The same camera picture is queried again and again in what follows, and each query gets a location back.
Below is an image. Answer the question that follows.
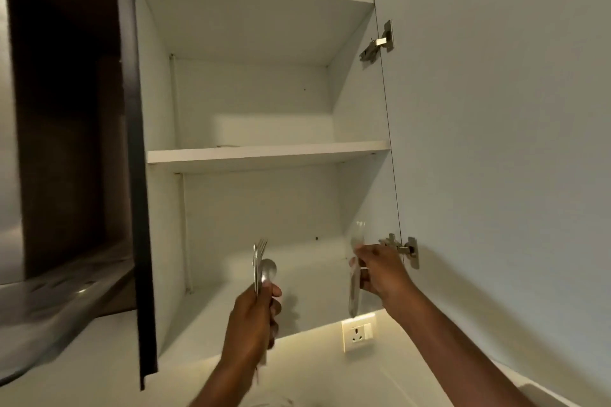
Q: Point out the person's right hand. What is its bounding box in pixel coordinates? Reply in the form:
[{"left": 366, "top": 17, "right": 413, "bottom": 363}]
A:
[{"left": 354, "top": 245, "right": 422, "bottom": 312}]

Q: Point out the person's left hand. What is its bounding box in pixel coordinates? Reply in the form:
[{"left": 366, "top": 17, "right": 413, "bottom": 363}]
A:
[{"left": 221, "top": 281, "right": 283, "bottom": 375}]

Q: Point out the silver spoon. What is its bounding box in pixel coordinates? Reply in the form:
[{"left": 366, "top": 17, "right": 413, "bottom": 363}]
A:
[{"left": 259, "top": 258, "right": 278, "bottom": 367}]

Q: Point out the person's right forearm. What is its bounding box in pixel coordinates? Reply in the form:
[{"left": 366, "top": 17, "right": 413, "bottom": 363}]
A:
[{"left": 382, "top": 286, "right": 538, "bottom": 407}]

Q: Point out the person's left forearm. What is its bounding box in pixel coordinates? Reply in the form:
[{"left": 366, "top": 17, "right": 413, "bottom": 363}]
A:
[{"left": 187, "top": 358, "right": 269, "bottom": 407}]

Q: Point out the metal door hinge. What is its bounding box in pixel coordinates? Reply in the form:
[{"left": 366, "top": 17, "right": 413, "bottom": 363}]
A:
[
  {"left": 358, "top": 19, "right": 396, "bottom": 64},
  {"left": 379, "top": 233, "right": 420, "bottom": 270}
]

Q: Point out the white cabinet shelf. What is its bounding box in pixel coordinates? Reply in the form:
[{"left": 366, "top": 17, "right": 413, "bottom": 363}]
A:
[{"left": 146, "top": 140, "right": 391, "bottom": 176}]

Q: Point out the white cabinet door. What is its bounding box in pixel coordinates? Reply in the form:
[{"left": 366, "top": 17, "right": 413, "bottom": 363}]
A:
[{"left": 373, "top": 0, "right": 611, "bottom": 407}]

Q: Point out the dark brown cabinet panel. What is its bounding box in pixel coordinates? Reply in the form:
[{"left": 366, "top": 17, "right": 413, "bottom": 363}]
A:
[{"left": 0, "top": 0, "right": 159, "bottom": 392}]

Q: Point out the steel range hood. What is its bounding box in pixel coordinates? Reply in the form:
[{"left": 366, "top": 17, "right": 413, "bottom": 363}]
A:
[{"left": 0, "top": 0, "right": 137, "bottom": 386}]

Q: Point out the white wall socket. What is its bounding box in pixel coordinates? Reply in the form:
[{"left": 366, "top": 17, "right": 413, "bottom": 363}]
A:
[{"left": 340, "top": 315, "right": 374, "bottom": 354}]

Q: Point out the white wall cabinet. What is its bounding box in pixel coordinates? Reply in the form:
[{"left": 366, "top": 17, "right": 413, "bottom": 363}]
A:
[{"left": 131, "top": 0, "right": 403, "bottom": 365}]

